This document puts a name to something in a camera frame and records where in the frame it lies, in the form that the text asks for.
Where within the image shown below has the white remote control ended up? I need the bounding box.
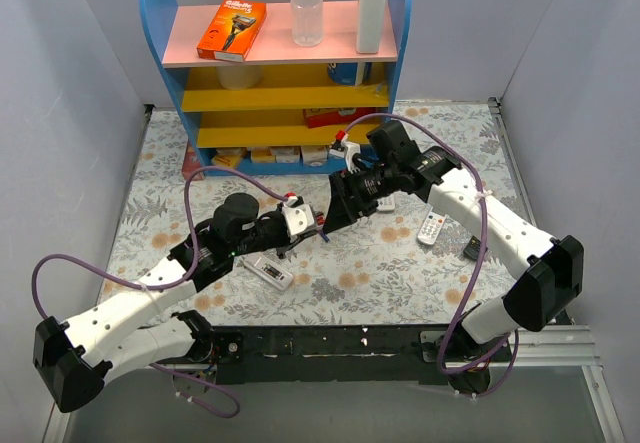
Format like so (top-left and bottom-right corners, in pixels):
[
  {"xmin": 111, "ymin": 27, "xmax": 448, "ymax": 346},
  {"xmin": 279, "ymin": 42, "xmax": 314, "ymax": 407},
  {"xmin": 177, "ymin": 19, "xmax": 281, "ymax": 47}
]
[{"xmin": 242, "ymin": 254, "xmax": 293, "ymax": 291}]

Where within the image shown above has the black base bar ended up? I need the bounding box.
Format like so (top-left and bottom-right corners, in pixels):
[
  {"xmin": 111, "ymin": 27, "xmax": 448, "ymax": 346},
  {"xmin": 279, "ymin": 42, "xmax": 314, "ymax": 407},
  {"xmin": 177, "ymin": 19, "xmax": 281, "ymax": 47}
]
[{"xmin": 154, "ymin": 323, "xmax": 494, "ymax": 388}]

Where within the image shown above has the white tall bottle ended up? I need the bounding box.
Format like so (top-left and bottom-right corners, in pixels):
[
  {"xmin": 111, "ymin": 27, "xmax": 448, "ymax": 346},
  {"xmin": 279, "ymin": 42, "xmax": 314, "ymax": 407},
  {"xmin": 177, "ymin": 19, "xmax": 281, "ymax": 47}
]
[{"xmin": 356, "ymin": 0, "xmax": 386, "ymax": 54}]

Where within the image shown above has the white cup on shelf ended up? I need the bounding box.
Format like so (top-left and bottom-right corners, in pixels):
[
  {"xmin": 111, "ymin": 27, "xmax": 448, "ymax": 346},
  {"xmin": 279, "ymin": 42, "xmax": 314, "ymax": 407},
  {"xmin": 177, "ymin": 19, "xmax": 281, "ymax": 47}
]
[{"xmin": 216, "ymin": 65, "xmax": 262, "ymax": 91}]

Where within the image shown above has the yellow soap box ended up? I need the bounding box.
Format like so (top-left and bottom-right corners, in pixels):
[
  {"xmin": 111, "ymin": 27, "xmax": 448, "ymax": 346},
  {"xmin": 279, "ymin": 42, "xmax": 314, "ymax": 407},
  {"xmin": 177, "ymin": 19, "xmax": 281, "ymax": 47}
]
[{"xmin": 211, "ymin": 147, "xmax": 247, "ymax": 169}]

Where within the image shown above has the clear plastic water bottle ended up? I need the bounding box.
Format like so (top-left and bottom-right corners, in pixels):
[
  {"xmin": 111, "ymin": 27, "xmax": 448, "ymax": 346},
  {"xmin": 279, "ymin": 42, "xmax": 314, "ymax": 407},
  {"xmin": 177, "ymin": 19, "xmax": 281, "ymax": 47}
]
[{"xmin": 290, "ymin": 0, "xmax": 323, "ymax": 47}]

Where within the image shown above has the white AC remote near shelf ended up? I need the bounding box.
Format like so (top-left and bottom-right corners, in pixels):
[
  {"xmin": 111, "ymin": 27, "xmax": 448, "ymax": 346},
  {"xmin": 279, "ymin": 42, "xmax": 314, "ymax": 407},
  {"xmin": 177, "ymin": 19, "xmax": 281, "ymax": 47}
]
[{"xmin": 377, "ymin": 195, "xmax": 396, "ymax": 213}]

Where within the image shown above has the purple cable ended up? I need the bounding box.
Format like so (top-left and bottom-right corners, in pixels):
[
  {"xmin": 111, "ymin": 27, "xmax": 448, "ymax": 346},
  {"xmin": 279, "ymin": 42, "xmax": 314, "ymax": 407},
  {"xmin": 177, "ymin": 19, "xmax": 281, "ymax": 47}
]
[
  {"xmin": 344, "ymin": 112, "xmax": 520, "ymax": 398},
  {"xmin": 31, "ymin": 165, "xmax": 296, "ymax": 419}
]

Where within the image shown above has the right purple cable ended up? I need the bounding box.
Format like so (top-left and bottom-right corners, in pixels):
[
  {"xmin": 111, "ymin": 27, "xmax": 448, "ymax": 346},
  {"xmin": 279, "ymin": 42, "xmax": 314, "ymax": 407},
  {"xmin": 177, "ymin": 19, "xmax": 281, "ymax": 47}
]
[{"xmin": 344, "ymin": 112, "xmax": 520, "ymax": 398}]

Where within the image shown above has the floral table mat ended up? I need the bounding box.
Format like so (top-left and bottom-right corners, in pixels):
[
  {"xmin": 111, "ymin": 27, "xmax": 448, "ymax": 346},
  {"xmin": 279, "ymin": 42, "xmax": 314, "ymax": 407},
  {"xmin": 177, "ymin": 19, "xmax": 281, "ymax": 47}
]
[{"xmin": 100, "ymin": 111, "xmax": 513, "ymax": 325}]

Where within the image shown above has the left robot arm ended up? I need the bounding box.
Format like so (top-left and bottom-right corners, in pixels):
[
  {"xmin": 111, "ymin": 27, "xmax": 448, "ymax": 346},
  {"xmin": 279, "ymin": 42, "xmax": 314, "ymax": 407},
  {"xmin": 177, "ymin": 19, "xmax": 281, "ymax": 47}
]
[{"xmin": 33, "ymin": 193, "xmax": 316, "ymax": 413}]

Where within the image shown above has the red flat box on shelf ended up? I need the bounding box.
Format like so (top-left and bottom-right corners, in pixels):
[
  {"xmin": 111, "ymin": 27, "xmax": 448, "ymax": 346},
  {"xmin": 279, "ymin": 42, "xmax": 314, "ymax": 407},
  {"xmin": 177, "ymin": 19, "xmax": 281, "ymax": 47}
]
[{"xmin": 303, "ymin": 107, "xmax": 376, "ymax": 129}]

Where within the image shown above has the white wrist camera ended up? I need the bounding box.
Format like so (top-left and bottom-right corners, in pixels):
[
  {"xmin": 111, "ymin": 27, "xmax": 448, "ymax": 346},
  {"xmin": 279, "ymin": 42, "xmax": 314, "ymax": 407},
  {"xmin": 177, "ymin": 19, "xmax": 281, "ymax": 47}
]
[
  {"xmin": 280, "ymin": 193, "xmax": 317, "ymax": 239},
  {"xmin": 329, "ymin": 130, "xmax": 361, "ymax": 172}
]

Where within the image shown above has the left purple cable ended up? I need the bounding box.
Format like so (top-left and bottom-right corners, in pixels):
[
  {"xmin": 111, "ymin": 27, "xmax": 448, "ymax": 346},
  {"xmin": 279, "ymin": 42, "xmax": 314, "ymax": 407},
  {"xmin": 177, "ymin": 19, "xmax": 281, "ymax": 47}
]
[{"xmin": 31, "ymin": 165, "xmax": 296, "ymax": 419}]

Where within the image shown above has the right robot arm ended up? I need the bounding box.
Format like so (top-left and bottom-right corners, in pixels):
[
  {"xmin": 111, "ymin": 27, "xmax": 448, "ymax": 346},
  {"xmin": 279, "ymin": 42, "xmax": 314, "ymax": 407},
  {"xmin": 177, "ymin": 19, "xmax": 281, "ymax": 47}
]
[{"xmin": 323, "ymin": 120, "xmax": 584, "ymax": 361}]

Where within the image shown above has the black TV remote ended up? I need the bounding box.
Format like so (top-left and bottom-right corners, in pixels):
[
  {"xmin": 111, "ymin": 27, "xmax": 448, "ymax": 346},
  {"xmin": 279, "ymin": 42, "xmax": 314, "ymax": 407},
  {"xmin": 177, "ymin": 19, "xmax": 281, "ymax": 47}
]
[{"xmin": 463, "ymin": 236, "xmax": 488, "ymax": 261}]

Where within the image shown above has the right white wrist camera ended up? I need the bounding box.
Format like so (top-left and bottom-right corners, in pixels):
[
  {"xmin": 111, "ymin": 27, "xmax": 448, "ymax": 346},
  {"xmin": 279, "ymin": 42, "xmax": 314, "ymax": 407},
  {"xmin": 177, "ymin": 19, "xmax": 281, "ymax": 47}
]
[{"xmin": 329, "ymin": 130, "xmax": 361, "ymax": 172}]

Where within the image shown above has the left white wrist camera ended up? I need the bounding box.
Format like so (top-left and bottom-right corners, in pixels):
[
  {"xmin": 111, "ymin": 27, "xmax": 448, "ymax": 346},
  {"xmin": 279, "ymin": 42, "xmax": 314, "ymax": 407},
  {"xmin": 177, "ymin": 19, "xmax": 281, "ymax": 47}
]
[{"xmin": 280, "ymin": 193, "xmax": 317, "ymax": 239}]

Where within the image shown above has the blue wooden shelf unit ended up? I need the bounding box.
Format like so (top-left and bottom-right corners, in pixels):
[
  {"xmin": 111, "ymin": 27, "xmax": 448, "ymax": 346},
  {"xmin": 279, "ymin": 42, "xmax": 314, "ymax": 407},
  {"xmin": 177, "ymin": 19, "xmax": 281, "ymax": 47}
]
[{"xmin": 138, "ymin": 0, "xmax": 413, "ymax": 165}]

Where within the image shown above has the blue white round container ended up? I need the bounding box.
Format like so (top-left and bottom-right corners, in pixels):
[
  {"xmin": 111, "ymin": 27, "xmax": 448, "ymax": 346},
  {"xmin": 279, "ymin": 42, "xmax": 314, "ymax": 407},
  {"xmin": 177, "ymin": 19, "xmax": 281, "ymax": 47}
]
[{"xmin": 327, "ymin": 62, "xmax": 372, "ymax": 86}]

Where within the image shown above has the white AC remote right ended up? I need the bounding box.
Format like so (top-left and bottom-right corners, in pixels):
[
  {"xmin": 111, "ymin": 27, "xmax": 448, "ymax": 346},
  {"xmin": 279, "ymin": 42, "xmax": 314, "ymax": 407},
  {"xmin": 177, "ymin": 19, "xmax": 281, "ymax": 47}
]
[{"xmin": 416, "ymin": 206, "xmax": 447, "ymax": 246}]

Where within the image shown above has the orange Gillette razor box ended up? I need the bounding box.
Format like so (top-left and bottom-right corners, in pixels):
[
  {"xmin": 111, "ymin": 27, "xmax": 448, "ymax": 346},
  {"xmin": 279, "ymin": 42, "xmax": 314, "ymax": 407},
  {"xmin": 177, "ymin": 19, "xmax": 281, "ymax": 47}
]
[{"xmin": 196, "ymin": 0, "xmax": 267, "ymax": 63}]

